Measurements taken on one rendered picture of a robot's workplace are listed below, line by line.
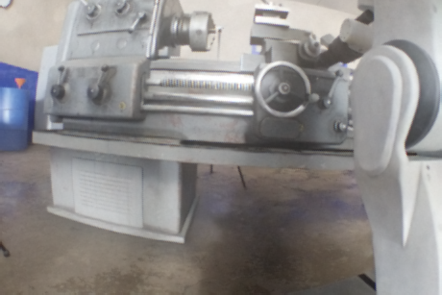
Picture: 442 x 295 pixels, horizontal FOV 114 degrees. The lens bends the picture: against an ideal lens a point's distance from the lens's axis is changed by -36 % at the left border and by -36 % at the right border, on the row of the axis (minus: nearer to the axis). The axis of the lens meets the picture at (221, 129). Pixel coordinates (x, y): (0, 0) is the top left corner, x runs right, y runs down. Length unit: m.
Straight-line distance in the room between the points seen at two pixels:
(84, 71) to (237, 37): 3.83
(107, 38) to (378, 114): 1.15
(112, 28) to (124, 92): 0.41
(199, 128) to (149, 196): 0.39
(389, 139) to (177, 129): 0.89
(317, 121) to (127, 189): 0.87
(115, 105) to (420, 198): 0.94
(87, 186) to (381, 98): 1.15
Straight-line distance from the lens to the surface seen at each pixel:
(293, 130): 0.85
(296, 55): 0.91
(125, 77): 0.94
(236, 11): 4.86
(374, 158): 0.27
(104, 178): 1.10
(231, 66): 1.01
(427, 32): 0.31
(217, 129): 0.99
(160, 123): 1.04
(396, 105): 0.26
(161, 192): 1.00
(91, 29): 1.27
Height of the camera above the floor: 0.55
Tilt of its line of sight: 1 degrees down
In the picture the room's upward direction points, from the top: 4 degrees clockwise
